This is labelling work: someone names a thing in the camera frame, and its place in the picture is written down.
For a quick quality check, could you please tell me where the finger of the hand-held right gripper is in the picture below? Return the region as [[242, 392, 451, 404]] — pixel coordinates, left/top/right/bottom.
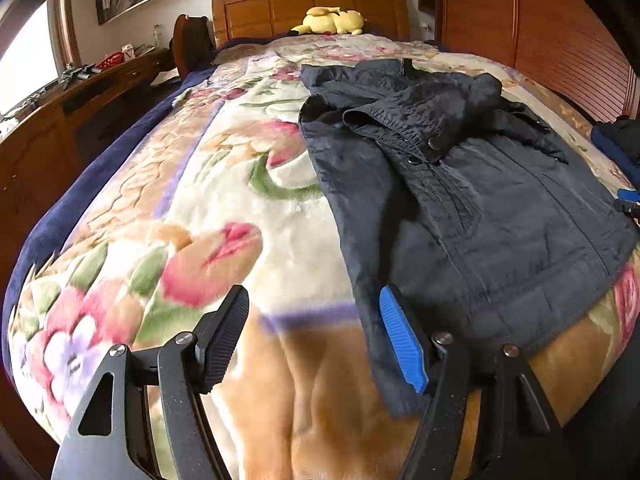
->
[[616, 187, 640, 218]]

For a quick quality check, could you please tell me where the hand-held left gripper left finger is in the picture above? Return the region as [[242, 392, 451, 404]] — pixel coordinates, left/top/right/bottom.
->
[[50, 284, 251, 480]]

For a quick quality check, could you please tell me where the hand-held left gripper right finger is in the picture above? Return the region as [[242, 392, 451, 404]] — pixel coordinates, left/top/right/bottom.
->
[[378, 284, 566, 480]]

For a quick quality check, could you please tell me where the dark navy jacket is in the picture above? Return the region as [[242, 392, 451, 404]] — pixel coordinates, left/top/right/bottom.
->
[[298, 57, 638, 418]]

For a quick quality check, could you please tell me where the floral plush blanket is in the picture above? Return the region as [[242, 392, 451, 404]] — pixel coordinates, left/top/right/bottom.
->
[[5, 32, 640, 480]]

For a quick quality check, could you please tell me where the wooden desk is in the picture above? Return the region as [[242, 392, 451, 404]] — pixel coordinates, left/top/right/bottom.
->
[[0, 47, 176, 291]]

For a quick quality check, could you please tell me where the dark garment on chair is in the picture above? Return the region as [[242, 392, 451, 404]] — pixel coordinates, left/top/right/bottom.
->
[[187, 17, 217, 68]]

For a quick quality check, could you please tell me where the wooden chair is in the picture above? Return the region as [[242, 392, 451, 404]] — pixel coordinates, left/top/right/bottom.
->
[[170, 13, 217, 78]]

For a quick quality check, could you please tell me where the black metal tool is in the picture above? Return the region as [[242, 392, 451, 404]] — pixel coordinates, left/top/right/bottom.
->
[[60, 63, 98, 86]]

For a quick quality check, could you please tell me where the yellow plush toy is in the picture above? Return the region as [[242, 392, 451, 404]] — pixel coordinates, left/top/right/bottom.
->
[[290, 6, 368, 37]]

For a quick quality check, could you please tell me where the wooden bed headboard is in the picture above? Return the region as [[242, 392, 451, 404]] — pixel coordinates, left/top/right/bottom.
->
[[211, 0, 412, 48]]

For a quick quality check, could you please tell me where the wood framed window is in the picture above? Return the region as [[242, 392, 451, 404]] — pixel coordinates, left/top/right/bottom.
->
[[0, 0, 81, 116]]

